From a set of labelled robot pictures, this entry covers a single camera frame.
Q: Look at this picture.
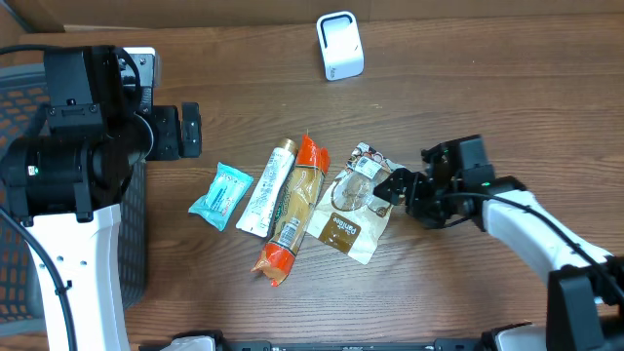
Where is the brown white cookie pouch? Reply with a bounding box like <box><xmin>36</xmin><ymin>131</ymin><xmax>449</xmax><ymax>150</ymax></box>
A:
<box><xmin>306</xmin><ymin>142</ymin><xmax>401</xmax><ymax>265</ymax></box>

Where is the teal snack packet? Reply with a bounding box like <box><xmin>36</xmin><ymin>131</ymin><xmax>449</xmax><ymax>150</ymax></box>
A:
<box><xmin>188</xmin><ymin>163</ymin><xmax>254</xmax><ymax>231</ymax></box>

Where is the orange cracker sleeve package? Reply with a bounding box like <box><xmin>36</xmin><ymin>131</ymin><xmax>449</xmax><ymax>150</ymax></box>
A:
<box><xmin>252</xmin><ymin>134</ymin><xmax>331</xmax><ymax>287</ymax></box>

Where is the white gold tube package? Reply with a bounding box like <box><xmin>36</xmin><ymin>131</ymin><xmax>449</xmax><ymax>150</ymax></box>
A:
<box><xmin>236</xmin><ymin>138</ymin><xmax>298</xmax><ymax>238</ymax></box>

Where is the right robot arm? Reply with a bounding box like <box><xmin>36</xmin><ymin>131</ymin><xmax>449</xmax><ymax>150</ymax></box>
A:
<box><xmin>373</xmin><ymin>135</ymin><xmax>623</xmax><ymax>351</ymax></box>

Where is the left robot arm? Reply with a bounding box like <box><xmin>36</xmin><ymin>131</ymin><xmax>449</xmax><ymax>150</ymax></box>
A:
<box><xmin>1</xmin><ymin>45</ymin><xmax>202</xmax><ymax>350</ymax></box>

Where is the white barcode scanner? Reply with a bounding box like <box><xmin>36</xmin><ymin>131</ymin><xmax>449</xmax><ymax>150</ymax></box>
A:
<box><xmin>316</xmin><ymin>11</ymin><xmax>365</xmax><ymax>81</ymax></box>

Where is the grey plastic basket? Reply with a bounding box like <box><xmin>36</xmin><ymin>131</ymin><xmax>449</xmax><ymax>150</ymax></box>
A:
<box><xmin>1</xmin><ymin>63</ymin><xmax>147</xmax><ymax>336</ymax></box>

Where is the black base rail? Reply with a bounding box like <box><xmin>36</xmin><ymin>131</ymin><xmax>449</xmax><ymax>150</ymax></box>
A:
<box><xmin>138</xmin><ymin>330</ymin><xmax>537</xmax><ymax>351</ymax></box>

